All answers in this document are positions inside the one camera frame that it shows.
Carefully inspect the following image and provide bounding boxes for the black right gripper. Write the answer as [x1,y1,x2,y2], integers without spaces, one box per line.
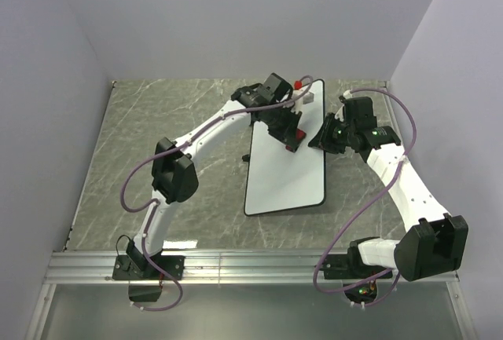
[307,113,354,155]

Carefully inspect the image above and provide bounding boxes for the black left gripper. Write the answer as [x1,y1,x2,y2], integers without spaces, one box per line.
[266,106,304,151]

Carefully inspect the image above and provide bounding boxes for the white whiteboard black frame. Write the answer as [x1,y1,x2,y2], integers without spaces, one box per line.
[244,79,326,216]

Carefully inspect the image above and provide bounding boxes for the red whiteboard eraser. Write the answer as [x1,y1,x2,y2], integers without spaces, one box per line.
[296,129,306,148]

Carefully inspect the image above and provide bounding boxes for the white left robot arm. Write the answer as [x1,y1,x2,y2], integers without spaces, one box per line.
[126,73,310,279]

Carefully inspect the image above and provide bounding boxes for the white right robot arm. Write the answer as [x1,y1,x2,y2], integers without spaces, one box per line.
[310,90,468,281]

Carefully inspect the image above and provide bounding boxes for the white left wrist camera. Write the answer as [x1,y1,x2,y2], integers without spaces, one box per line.
[292,81,314,113]

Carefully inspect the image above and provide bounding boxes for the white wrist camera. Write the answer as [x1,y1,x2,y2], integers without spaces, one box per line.
[292,81,314,113]
[339,90,353,103]

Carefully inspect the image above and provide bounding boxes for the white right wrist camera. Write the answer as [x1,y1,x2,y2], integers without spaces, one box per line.
[339,90,353,103]

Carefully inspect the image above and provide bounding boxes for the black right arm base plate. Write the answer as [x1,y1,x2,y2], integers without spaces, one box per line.
[314,253,392,280]

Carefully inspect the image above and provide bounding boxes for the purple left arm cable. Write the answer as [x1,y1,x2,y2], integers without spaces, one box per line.
[119,75,315,312]

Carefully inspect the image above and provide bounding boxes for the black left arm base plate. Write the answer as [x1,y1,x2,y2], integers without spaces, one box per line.
[112,254,185,281]

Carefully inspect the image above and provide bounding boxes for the aluminium mounting rail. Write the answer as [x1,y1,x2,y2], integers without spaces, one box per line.
[42,248,461,285]

